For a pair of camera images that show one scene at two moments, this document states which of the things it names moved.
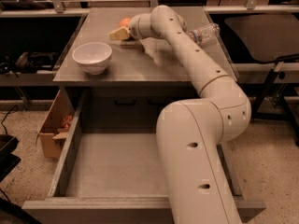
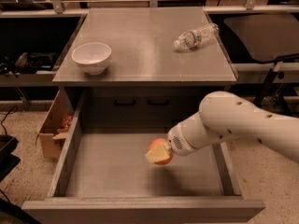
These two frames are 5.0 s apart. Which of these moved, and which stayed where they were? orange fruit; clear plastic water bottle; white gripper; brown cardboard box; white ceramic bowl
Moved: white gripper; orange fruit
Stayed: white ceramic bowl; brown cardboard box; clear plastic water bottle
